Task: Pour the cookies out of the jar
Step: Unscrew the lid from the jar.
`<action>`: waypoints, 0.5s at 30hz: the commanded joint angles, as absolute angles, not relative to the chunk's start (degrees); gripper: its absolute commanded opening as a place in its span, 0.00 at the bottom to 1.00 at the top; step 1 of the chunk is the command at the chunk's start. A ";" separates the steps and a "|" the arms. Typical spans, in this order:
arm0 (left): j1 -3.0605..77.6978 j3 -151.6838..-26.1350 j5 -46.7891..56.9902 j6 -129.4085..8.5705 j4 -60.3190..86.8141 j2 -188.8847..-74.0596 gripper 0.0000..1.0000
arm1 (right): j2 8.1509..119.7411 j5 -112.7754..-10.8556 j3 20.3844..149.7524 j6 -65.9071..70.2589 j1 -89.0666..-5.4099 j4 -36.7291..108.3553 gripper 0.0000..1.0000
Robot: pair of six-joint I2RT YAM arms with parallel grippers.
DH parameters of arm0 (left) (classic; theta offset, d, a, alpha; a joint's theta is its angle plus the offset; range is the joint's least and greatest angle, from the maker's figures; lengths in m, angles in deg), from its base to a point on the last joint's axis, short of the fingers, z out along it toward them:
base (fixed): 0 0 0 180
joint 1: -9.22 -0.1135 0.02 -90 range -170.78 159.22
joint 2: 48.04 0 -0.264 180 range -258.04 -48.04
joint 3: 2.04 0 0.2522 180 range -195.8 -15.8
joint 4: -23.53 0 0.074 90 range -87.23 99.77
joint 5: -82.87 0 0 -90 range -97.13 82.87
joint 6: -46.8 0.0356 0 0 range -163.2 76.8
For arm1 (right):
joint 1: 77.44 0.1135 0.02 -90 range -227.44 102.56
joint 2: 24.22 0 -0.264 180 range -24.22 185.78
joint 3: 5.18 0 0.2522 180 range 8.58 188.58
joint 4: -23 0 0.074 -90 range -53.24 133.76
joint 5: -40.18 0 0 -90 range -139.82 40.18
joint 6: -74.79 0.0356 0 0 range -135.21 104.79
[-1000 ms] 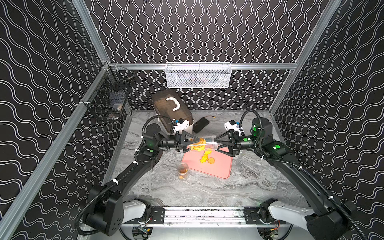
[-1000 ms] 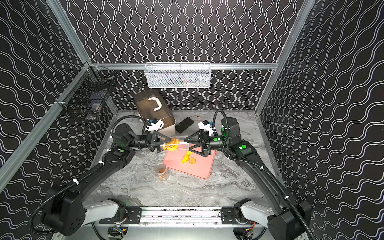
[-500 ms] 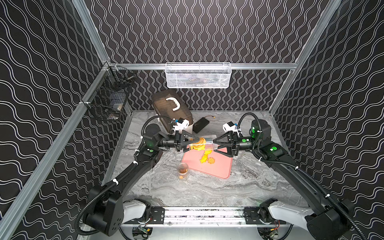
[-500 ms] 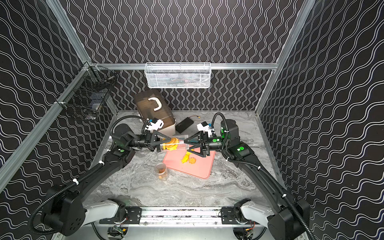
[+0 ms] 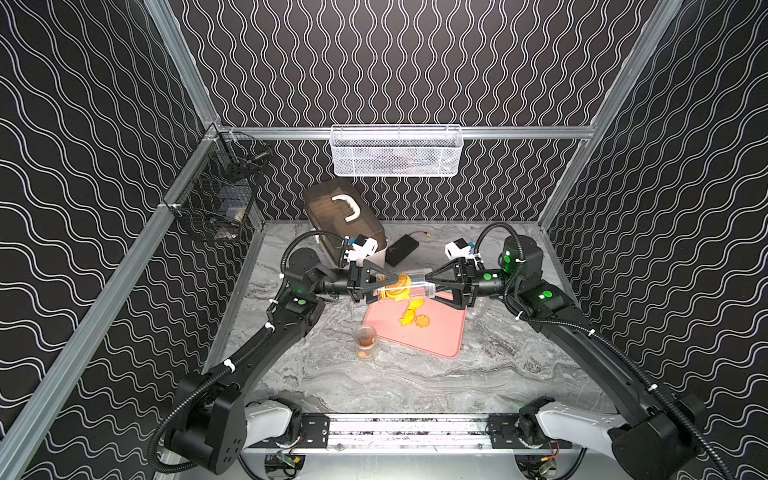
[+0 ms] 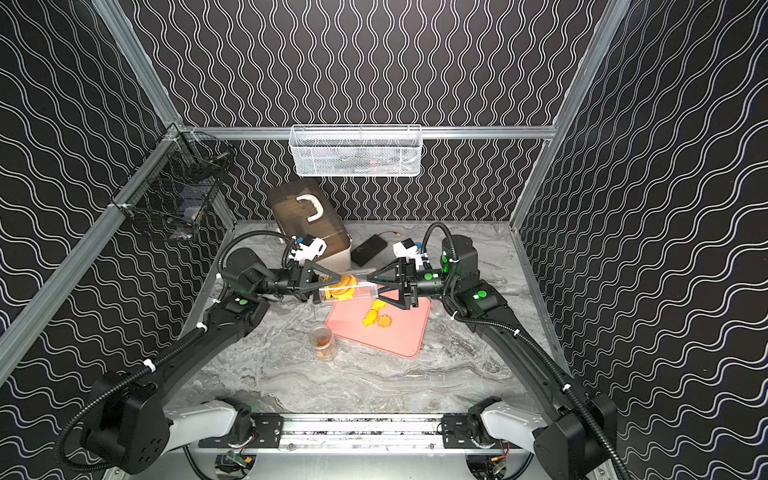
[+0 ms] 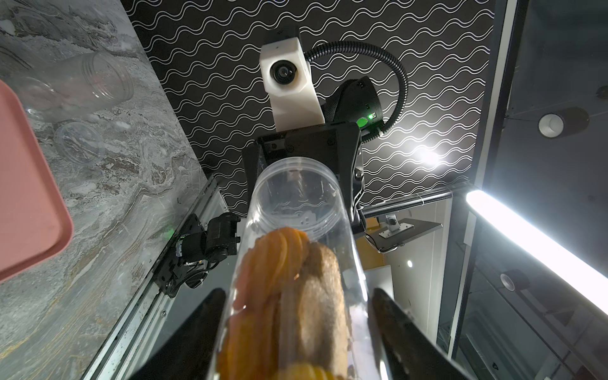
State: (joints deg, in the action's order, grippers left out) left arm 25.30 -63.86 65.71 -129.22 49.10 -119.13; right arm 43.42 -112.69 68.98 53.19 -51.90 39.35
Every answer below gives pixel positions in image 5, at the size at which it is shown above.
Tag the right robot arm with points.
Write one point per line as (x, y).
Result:
(653, 433)

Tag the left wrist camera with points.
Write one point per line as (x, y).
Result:
(360, 248)

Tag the white mesh wall basket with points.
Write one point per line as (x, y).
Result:
(395, 150)

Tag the pink plastic tray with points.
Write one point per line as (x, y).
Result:
(443, 337)

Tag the white box brown lid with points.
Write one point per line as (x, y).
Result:
(336, 206)

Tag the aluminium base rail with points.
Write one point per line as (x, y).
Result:
(414, 433)

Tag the black battery pack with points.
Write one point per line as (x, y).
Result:
(400, 249)

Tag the clear jar dark cookies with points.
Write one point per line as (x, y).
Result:
(365, 341)

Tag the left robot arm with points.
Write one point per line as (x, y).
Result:
(210, 422)

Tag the black wire wall basket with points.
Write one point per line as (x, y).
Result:
(216, 203)

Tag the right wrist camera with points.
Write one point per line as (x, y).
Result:
(459, 248)

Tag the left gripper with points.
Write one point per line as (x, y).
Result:
(360, 283)

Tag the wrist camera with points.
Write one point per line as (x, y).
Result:
(459, 248)
(360, 248)

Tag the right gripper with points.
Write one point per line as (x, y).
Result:
(465, 285)

